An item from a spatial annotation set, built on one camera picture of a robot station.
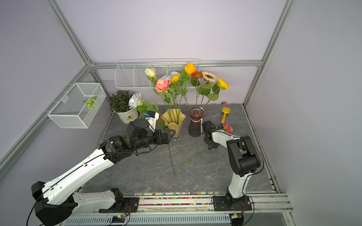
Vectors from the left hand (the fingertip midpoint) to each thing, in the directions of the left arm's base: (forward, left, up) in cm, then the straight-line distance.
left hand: (169, 133), depth 67 cm
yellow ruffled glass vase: (+21, -1, -15) cm, 26 cm away
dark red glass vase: (+21, -17, -14) cm, 30 cm away
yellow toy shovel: (+38, -44, -30) cm, 65 cm away
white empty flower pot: (+44, -3, +3) cm, 44 cm away
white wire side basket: (+26, +54, -4) cm, 60 cm away
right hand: (+11, -26, -30) cm, 42 cm away
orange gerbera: (+33, -16, +5) cm, 37 cm away
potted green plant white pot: (+34, +35, -11) cm, 50 cm away
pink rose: (+18, -38, -26) cm, 49 cm away
